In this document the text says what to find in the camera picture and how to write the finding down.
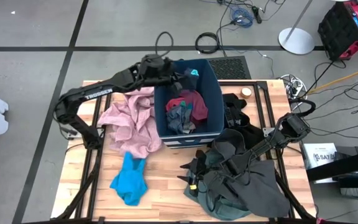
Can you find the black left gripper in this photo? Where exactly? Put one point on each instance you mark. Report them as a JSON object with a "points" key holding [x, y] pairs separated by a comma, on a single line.
{"points": [[158, 70]]}

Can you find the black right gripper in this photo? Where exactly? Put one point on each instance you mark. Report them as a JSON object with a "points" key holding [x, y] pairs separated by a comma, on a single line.
{"points": [[205, 177]]}

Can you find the maroon garment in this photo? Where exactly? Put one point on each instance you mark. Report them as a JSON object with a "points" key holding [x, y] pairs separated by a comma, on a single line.
{"points": [[197, 104]]}

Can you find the grey-blue knit garment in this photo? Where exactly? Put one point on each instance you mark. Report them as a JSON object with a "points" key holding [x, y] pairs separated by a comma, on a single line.
{"points": [[179, 119]]}

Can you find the green sweatshirt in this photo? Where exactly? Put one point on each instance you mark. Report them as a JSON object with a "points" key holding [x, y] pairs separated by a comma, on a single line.
{"points": [[222, 208]]}

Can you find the pink shirt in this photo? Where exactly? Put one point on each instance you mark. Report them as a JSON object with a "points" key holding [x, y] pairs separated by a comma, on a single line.
{"points": [[132, 124]]}

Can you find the bright blue garment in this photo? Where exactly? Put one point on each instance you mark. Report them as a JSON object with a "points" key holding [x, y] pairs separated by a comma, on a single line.
{"points": [[129, 183]]}

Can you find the black garment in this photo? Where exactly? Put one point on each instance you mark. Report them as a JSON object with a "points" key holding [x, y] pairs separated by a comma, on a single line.
{"points": [[238, 118]]}

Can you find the dark grey shirt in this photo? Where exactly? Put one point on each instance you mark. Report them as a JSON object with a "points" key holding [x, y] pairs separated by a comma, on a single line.
{"points": [[266, 193]]}

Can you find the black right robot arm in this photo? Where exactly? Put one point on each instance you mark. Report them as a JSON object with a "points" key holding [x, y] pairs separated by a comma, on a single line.
{"points": [[269, 143]]}

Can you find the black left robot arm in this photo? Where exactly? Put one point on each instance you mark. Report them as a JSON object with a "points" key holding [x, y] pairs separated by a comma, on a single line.
{"points": [[98, 93]]}

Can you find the navy white striped fabric bin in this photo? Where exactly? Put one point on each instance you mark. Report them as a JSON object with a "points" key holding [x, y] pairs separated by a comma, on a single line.
{"points": [[213, 102]]}

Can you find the black floor mat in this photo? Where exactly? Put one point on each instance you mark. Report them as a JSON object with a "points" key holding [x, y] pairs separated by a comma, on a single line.
{"points": [[232, 67]]}

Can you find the tape roll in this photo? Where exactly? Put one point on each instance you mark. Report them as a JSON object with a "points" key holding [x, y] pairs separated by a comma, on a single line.
{"points": [[246, 92]]}

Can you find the black power strip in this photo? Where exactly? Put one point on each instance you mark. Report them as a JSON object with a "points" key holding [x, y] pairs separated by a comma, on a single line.
{"points": [[257, 14]]}

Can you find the white round stand base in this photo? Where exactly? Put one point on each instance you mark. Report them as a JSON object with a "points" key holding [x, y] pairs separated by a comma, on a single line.
{"points": [[296, 40]]}

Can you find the white cardboard box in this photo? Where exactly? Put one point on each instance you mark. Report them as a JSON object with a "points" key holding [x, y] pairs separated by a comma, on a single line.
{"points": [[320, 155]]}

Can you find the black bar stand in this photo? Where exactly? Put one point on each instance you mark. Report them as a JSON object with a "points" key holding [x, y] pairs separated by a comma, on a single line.
{"points": [[340, 165]]}

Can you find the dark equipment box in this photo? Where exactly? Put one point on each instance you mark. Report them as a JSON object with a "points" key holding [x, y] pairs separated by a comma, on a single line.
{"points": [[350, 186]]}

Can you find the red black tool case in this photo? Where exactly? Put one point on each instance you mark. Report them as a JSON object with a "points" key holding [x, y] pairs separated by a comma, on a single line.
{"points": [[340, 31]]}

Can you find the black aluminium table frame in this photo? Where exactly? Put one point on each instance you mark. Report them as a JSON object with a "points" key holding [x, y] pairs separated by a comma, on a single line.
{"points": [[253, 82]]}

